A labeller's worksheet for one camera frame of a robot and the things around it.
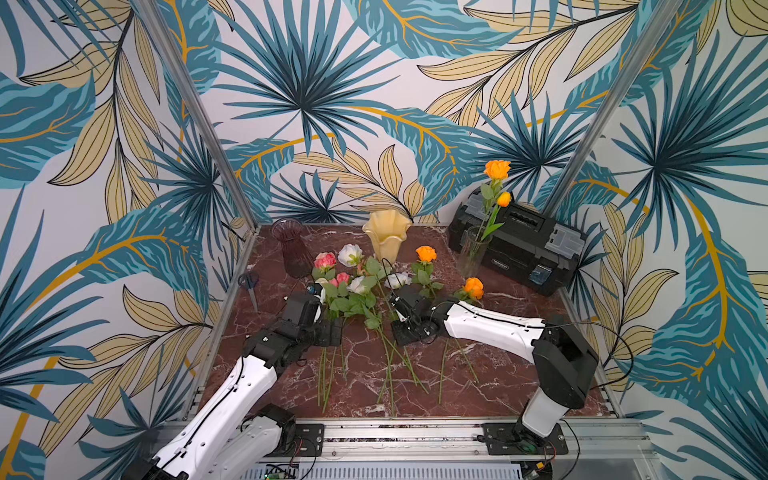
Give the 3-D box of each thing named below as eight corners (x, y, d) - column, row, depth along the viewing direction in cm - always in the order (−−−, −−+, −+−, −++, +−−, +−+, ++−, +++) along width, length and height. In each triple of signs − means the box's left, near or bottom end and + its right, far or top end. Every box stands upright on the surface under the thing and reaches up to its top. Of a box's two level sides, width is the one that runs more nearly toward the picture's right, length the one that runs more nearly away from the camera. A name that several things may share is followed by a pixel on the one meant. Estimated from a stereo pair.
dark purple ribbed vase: (283, 281, 105) (266, 242, 89) (290, 257, 112) (274, 217, 95) (310, 281, 105) (297, 243, 89) (314, 257, 112) (303, 217, 96)
